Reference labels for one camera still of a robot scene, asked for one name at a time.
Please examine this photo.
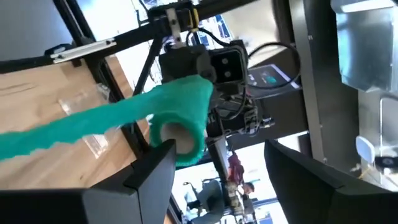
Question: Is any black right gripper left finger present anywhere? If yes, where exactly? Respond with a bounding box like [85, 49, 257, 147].
[0, 138, 178, 224]

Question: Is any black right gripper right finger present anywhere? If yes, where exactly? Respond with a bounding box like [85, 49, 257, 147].
[263, 138, 398, 224]

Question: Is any teal bandage roll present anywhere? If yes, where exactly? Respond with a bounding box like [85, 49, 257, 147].
[0, 74, 216, 167]

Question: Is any person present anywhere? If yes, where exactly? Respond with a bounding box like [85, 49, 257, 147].
[185, 179, 259, 224]

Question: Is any dark screen tablet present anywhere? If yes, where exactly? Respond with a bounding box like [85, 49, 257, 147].
[248, 63, 302, 91]

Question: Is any flat clear plastic bag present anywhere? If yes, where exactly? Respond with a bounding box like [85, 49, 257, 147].
[58, 83, 123, 158]

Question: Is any grey desk top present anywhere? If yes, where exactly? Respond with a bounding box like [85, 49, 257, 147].
[287, 0, 398, 191]

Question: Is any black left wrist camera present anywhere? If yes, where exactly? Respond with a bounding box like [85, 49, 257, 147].
[207, 46, 250, 85]

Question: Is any silver frame bracket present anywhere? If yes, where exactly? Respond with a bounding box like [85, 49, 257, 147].
[49, 38, 118, 65]

